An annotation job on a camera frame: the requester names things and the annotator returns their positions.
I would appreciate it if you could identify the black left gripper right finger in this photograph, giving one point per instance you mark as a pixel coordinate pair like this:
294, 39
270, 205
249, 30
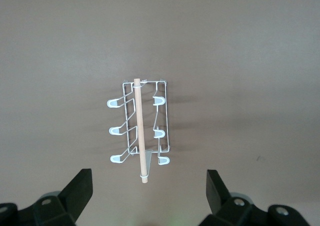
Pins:
217, 191

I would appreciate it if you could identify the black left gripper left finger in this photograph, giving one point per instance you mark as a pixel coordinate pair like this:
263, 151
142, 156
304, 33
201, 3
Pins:
75, 193

